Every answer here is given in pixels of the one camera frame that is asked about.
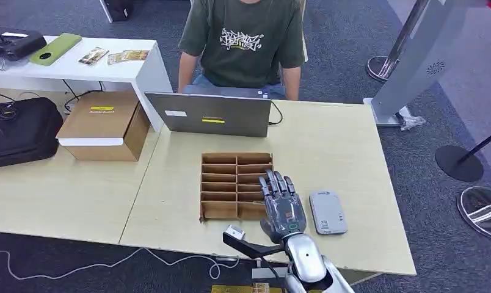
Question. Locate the printed card stack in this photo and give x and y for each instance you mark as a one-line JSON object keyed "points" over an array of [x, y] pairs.
{"points": [[93, 56]]}

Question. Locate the green phone case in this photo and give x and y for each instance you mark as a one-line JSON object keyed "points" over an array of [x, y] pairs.
{"points": [[55, 49]]}

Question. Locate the yellow floor plate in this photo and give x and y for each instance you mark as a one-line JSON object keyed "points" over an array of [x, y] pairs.
{"points": [[237, 289]]}

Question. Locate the white desk shelf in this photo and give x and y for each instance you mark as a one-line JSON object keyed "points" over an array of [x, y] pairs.
{"points": [[108, 70]]}

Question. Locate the chrome mirror floor base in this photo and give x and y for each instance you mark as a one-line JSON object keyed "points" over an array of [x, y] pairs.
{"points": [[484, 212]]}

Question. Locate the grey laptop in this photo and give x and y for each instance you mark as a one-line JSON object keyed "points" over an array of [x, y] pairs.
{"points": [[211, 115]]}

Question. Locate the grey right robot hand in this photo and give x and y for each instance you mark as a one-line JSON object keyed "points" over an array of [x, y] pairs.
{"points": [[284, 210]]}

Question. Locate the chrome post with round base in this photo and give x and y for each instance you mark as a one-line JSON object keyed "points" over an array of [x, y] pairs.
{"points": [[395, 52]]}

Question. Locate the white plastic bag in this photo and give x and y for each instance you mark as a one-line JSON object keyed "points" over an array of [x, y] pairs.
{"points": [[412, 120]]}

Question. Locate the person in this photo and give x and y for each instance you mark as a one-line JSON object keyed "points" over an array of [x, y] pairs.
{"points": [[241, 44]]}

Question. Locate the black case with white frame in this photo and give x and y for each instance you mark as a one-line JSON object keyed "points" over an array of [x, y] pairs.
{"points": [[117, 9]]}

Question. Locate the grey standing kiosk panel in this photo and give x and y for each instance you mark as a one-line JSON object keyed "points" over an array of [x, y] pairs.
{"points": [[423, 56]]}

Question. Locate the white slab under box lid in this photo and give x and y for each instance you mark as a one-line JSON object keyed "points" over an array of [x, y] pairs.
{"points": [[91, 142]]}

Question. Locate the black round floor stand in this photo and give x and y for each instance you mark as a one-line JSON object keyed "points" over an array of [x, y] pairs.
{"points": [[459, 163]]}

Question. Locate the white metal bracket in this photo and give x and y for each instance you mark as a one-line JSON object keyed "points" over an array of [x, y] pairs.
{"points": [[265, 273]]}

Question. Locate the black bag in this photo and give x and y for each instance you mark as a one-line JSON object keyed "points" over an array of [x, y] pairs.
{"points": [[21, 130]]}

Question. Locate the brown cardboard box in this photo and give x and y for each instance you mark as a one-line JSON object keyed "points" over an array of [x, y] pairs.
{"points": [[104, 124]]}

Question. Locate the wooden compartment box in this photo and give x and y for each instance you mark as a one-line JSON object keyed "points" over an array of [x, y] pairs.
{"points": [[229, 186]]}

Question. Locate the black device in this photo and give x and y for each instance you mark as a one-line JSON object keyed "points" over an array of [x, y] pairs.
{"points": [[15, 42]]}

